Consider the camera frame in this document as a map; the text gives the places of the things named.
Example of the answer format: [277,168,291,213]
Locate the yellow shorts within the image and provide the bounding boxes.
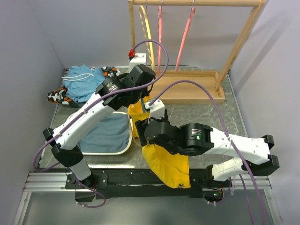
[127,96,191,189]

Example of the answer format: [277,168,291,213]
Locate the green hanger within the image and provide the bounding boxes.
[140,98,146,113]

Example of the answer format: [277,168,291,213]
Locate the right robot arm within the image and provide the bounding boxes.
[135,118,280,188]

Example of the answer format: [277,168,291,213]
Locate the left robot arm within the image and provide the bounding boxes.
[43,64,156,188]

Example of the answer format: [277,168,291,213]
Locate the wooden hanger rack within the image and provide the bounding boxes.
[128,0,266,104]

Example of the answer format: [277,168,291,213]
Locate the light blue shorts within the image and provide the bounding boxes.
[62,65,105,103]

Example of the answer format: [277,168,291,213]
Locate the pink hanger left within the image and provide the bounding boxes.
[157,6,163,72]

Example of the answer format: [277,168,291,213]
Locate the pink hanger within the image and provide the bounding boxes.
[157,6,163,72]
[175,7,195,72]

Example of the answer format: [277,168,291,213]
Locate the yellow hanger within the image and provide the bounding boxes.
[139,6,155,70]

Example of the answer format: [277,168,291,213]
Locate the patterned black orange shorts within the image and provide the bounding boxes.
[47,67,121,105]

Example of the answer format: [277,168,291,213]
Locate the pink hanger right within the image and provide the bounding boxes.
[175,7,195,72]

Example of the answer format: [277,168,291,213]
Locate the white laundry basket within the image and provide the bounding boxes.
[64,111,134,156]

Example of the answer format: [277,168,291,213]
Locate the blue cloth in basket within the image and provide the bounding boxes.
[78,112,132,155]

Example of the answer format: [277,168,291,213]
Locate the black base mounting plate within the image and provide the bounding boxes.
[65,169,231,203]

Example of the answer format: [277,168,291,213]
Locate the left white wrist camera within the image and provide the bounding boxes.
[128,49,147,72]

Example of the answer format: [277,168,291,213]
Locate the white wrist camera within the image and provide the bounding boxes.
[144,99,165,124]
[128,49,147,72]

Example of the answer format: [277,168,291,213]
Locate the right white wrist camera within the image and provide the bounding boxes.
[144,99,165,124]

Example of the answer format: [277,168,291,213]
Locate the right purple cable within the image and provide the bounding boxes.
[148,80,268,225]

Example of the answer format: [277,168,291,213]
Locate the purple cable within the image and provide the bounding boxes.
[33,39,169,209]
[148,80,268,225]

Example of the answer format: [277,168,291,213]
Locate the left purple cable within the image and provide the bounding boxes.
[33,39,169,209]

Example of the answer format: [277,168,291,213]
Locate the aluminium rail frame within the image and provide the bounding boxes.
[11,170,282,225]

